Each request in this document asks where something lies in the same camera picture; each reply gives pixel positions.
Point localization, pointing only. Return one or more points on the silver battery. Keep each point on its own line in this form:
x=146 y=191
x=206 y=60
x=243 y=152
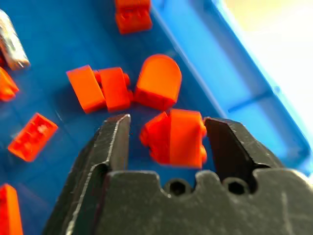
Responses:
x=11 y=46

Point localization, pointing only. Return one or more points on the orange rounded toy brick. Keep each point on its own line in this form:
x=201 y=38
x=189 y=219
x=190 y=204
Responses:
x=159 y=80

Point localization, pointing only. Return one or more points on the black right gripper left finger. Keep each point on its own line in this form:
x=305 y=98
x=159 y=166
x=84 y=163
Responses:
x=97 y=156

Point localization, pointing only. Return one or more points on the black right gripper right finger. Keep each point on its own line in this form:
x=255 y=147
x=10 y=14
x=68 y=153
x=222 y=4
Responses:
x=232 y=149

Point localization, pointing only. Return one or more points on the blue plastic bin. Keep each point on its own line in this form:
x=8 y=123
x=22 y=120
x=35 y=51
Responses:
x=73 y=49

